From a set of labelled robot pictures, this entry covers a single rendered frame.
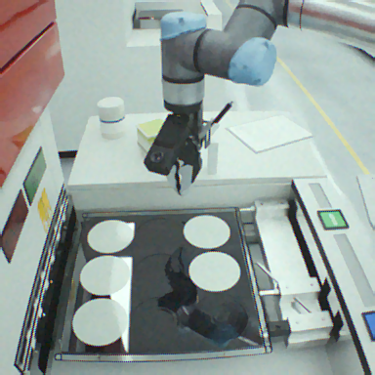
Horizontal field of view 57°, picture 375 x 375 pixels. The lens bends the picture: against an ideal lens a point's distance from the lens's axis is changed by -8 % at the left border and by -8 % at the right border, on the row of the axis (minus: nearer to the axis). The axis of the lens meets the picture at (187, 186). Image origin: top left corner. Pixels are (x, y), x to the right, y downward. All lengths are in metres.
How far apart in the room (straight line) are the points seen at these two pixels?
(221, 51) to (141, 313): 0.46
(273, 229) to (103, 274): 0.39
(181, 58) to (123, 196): 0.40
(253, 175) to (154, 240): 0.27
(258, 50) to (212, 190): 0.42
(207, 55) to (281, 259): 0.45
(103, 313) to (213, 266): 0.23
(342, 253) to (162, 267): 0.35
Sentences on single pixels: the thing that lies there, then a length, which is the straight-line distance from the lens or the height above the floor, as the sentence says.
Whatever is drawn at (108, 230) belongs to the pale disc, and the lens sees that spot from 0.83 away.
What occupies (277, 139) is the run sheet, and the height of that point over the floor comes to 0.97.
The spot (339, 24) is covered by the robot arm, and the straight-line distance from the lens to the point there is 0.59.
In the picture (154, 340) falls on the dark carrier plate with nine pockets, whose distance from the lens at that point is 0.65.
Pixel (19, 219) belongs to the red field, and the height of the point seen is 1.10.
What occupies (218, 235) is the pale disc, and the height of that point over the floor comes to 0.90.
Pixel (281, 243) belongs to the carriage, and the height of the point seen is 0.88.
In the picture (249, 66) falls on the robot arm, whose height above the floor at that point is 1.29.
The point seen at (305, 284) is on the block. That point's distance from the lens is 0.74.
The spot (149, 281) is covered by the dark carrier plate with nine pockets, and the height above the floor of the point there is 0.90.
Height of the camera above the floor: 1.47
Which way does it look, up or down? 38 degrees down
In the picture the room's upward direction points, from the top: straight up
